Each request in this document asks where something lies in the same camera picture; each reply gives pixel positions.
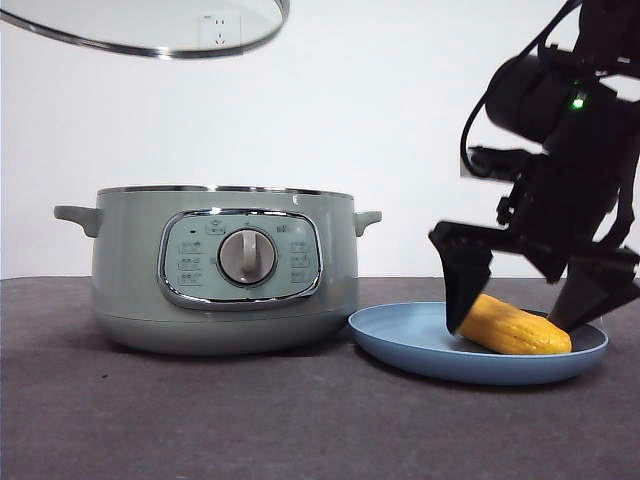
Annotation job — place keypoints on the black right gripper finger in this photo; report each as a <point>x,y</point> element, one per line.
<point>465,265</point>
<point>595,292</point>

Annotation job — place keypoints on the yellow corn cob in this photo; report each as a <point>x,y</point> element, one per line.
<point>515,327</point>

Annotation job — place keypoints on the glass lid with green knob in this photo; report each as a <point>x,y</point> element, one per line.
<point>125,25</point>

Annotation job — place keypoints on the light blue round plate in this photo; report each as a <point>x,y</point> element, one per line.
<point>400,340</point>

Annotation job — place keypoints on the pale green electric steamer pot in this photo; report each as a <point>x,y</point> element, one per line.
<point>130,280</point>

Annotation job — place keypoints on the white wall socket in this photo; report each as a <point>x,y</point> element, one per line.
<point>220,31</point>

